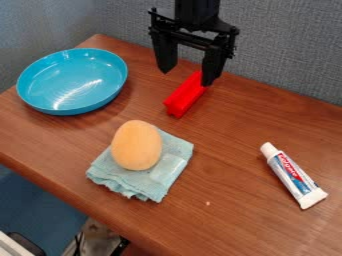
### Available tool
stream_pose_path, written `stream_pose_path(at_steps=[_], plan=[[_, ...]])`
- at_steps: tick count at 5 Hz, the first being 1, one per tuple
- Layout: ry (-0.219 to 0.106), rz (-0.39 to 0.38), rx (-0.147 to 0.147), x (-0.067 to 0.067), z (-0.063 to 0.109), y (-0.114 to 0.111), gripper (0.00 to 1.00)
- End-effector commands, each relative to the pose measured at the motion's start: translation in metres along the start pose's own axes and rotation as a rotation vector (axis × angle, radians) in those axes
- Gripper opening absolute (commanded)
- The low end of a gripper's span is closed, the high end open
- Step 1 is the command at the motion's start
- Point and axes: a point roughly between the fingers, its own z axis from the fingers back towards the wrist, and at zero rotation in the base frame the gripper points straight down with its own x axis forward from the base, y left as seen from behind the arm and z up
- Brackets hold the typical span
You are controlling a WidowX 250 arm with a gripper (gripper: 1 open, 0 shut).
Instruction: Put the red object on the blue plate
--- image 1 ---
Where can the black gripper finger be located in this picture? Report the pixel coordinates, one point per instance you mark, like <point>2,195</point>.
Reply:
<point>213,65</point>
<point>166,50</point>

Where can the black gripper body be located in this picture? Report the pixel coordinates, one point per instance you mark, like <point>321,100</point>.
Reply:
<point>194,24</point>

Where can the red rectangular block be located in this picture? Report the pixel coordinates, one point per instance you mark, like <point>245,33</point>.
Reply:
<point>185,95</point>

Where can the blue plate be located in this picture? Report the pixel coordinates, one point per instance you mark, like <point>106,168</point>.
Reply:
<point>72,81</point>

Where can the orange egg-shaped sponge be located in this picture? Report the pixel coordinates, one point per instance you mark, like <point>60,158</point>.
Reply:
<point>136,145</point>

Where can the light blue folded cloth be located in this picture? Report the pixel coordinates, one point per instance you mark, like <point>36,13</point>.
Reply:
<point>148,184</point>

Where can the white toothpaste tube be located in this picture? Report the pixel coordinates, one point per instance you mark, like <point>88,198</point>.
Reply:
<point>302,187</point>

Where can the grey table leg base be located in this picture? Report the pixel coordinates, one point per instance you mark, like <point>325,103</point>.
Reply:
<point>96,240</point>

